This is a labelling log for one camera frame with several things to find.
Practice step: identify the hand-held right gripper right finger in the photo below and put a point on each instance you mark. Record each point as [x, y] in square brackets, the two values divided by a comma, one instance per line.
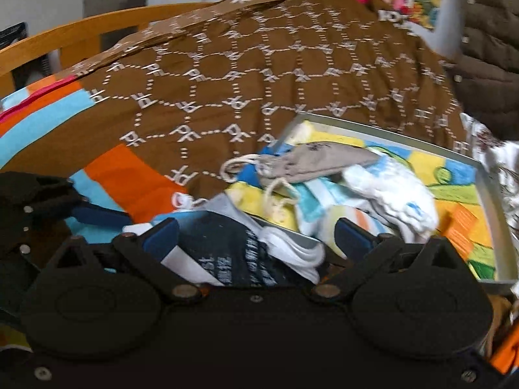
[350, 237]

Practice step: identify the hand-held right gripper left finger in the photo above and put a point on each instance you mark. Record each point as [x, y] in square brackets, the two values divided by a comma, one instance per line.
[164, 237]

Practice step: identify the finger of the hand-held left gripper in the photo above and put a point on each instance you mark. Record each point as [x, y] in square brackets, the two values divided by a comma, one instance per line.
[101, 214]

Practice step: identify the white cloth with blue print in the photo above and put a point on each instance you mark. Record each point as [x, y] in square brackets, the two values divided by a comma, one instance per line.
[389, 194]

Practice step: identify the white sock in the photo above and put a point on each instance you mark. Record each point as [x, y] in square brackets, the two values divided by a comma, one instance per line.
[292, 251]

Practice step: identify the dark navy printed cloth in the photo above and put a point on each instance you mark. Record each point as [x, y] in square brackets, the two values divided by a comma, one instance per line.
[227, 251]

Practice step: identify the grey metal tray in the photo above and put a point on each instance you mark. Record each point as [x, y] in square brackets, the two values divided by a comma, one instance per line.
[492, 231]

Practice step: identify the cream striped sock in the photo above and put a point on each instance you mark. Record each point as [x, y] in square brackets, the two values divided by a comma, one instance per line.
[328, 231]

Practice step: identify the teal striped sock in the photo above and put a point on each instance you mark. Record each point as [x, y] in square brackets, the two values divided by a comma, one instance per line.
[316, 206]

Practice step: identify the white floral satin cloth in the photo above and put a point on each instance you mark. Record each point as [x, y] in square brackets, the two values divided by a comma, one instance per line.
[507, 170]

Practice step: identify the colourful printed duvet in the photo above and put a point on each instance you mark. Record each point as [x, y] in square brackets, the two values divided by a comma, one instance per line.
[243, 69]

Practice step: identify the black printed board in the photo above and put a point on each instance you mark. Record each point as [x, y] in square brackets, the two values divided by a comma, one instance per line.
[12, 34]

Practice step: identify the brown puffer jacket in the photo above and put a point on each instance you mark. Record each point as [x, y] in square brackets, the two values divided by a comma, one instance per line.
[486, 69]

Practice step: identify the wooden bed frame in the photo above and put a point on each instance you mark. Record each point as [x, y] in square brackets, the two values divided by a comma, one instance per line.
[81, 28]

